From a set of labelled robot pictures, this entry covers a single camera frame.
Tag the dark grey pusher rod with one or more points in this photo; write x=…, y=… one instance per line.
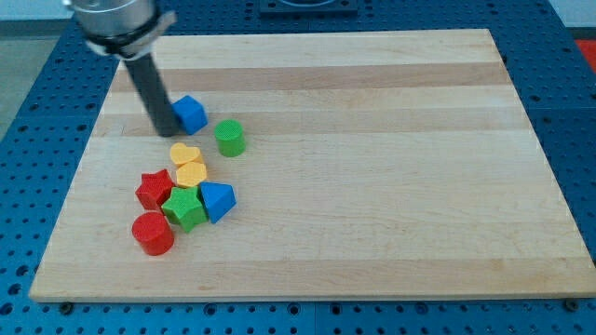
x=146, y=79

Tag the blue cube block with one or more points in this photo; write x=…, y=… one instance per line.
x=191, y=114

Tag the yellow heart block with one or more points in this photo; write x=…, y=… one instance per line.
x=181, y=154

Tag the green cylinder block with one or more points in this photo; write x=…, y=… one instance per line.
x=229, y=135

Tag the yellow hexagon block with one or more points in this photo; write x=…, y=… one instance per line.
x=191, y=174

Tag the red star block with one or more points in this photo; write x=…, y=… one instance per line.
x=154, y=190

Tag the green star block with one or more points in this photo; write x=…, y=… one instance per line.
x=184, y=208

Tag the blue triangular prism block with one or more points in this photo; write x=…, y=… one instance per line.
x=219, y=199

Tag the red cylinder block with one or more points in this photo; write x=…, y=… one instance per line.
x=152, y=231

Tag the light wooden board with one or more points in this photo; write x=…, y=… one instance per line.
x=379, y=166

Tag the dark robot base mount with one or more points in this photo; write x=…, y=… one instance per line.
x=306, y=7

